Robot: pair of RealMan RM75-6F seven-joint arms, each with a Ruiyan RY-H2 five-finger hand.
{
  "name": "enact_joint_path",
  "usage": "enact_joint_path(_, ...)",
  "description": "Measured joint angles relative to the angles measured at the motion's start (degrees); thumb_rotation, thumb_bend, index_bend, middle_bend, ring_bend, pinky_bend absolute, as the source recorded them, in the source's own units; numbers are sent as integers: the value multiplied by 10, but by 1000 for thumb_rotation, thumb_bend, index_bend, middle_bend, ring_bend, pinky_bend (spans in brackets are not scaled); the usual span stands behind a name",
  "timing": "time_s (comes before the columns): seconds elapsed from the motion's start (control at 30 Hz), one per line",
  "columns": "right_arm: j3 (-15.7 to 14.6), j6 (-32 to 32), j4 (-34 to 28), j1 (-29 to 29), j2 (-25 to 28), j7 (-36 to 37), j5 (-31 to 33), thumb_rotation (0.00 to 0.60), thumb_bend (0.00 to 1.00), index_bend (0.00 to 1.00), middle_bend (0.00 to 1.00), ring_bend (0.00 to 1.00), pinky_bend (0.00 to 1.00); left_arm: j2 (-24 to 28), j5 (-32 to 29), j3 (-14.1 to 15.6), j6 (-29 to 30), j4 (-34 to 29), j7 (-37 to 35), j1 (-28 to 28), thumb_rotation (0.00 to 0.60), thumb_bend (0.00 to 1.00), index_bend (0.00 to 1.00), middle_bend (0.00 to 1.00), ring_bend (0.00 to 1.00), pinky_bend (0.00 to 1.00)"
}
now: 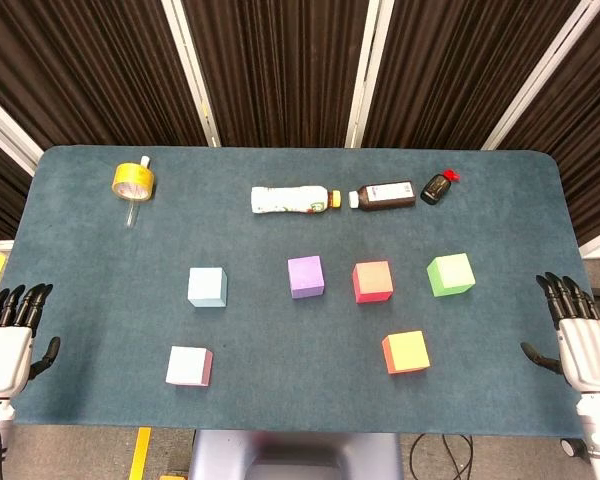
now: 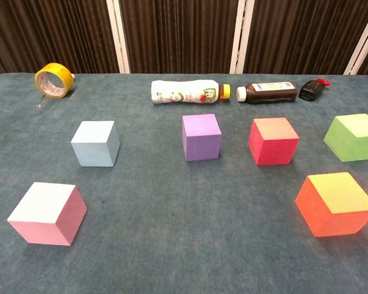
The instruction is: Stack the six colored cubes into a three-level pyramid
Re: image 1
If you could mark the purple foam cube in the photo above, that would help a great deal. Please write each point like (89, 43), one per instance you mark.
(306, 275)

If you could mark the pink foam cube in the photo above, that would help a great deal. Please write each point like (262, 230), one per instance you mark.
(187, 365)

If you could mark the orange foam cube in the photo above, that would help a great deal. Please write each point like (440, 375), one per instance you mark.
(405, 350)

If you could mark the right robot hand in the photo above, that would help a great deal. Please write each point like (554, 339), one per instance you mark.
(590, 350)

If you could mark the orange floor marker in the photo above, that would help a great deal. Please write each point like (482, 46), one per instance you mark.
(172, 478)

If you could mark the teal felt table mat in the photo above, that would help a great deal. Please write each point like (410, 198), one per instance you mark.
(300, 340)

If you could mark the light blue foam cube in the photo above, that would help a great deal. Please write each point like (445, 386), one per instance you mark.
(206, 285)

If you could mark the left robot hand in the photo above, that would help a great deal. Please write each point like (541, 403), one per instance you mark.
(5, 360)

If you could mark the clear tube with white cap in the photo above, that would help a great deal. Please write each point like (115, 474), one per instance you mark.
(131, 212)

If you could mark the red foam cube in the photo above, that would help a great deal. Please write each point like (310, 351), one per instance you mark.
(372, 280)

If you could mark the yellow tape roll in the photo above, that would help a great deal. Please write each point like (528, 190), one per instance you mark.
(130, 174)

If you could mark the black caster wheel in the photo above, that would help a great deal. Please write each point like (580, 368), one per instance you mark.
(571, 446)

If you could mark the brown medicine bottle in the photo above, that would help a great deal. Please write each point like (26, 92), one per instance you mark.
(385, 196)

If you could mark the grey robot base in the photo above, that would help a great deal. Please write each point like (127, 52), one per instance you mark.
(300, 450)

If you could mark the white labelled drink bottle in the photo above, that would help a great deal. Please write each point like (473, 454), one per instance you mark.
(285, 200)

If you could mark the green foam cube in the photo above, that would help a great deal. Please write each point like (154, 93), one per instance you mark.
(450, 274)

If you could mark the small black bottle red cap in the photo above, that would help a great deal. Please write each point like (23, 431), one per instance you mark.
(434, 189)

